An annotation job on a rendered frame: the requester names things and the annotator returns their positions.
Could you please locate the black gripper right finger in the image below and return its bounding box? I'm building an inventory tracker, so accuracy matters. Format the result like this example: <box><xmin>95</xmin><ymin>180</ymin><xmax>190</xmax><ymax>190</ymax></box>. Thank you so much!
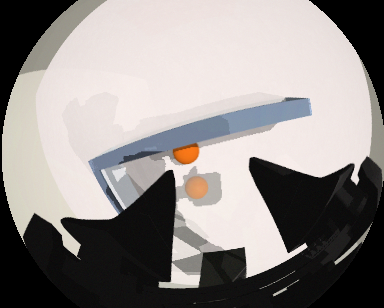
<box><xmin>248</xmin><ymin>156</ymin><xmax>355</xmax><ymax>254</ymax></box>

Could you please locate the blue-grey l-shaped wall trim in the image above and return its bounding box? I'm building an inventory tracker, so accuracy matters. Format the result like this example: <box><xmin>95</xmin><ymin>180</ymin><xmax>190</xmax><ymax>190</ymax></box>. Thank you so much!
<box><xmin>89</xmin><ymin>98</ymin><xmax>312</xmax><ymax>214</ymax></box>

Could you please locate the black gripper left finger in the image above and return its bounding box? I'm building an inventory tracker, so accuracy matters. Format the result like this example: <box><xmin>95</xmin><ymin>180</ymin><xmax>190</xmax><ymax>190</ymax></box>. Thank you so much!
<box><xmin>60</xmin><ymin>170</ymin><xmax>176</xmax><ymax>282</ymax></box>

